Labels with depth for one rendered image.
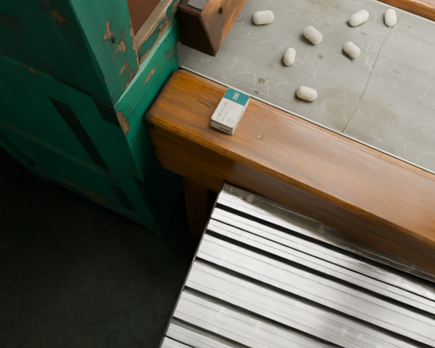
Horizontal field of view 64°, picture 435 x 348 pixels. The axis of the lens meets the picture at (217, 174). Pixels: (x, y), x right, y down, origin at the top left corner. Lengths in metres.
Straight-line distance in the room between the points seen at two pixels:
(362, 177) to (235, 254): 0.21
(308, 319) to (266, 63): 0.40
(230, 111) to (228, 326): 0.30
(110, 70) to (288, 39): 0.35
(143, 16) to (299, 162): 0.27
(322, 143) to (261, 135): 0.09
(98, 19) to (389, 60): 0.49
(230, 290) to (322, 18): 0.49
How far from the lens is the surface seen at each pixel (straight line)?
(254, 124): 0.51
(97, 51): 0.37
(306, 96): 0.57
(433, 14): 0.78
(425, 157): 0.61
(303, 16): 0.70
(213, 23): 0.52
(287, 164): 0.49
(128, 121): 0.49
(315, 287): 0.56
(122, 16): 0.40
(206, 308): 0.53
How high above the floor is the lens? 1.20
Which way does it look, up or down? 68 degrees down
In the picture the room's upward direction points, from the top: 8 degrees clockwise
